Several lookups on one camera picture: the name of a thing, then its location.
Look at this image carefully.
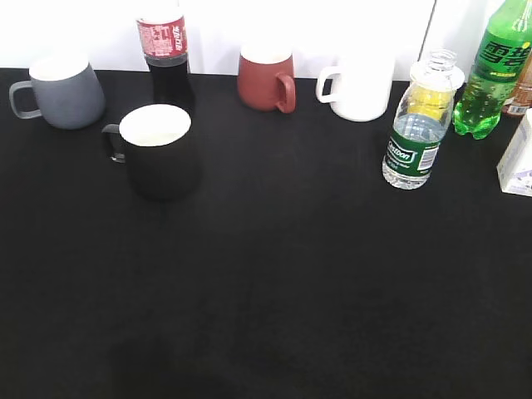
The black ceramic mug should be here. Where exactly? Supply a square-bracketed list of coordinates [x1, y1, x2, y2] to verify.
[101, 104, 202, 202]

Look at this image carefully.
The clear water bottle green label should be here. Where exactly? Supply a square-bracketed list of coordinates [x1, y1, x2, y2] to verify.
[382, 49, 457, 190]

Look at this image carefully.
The yellow cup white lid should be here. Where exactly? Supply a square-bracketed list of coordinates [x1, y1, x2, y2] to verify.
[407, 61, 465, 120]

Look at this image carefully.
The red ceramic mug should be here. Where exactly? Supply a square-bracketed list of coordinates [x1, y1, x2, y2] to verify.
[237, 41, 297, 114]

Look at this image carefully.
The white ceramic mug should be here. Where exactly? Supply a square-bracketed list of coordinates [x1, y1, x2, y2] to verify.
[315, 54, 396, 122]

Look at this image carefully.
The cola bottle red label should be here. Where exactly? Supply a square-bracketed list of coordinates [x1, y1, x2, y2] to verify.
[136, 1, 195, 116]

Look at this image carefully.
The grey ceramic mug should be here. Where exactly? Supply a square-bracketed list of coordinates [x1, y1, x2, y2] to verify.
[8, 53, 106, 130]

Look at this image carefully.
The white purple milk carton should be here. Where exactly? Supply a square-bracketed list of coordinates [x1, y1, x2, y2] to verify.
[496, 109, 532, 197]

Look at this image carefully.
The brown tea bottle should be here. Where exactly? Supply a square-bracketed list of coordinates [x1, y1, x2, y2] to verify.
[502, 56, 531, 117]

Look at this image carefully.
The green soda bottle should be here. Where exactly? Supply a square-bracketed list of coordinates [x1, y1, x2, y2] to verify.
[453, 0, 531, 140]

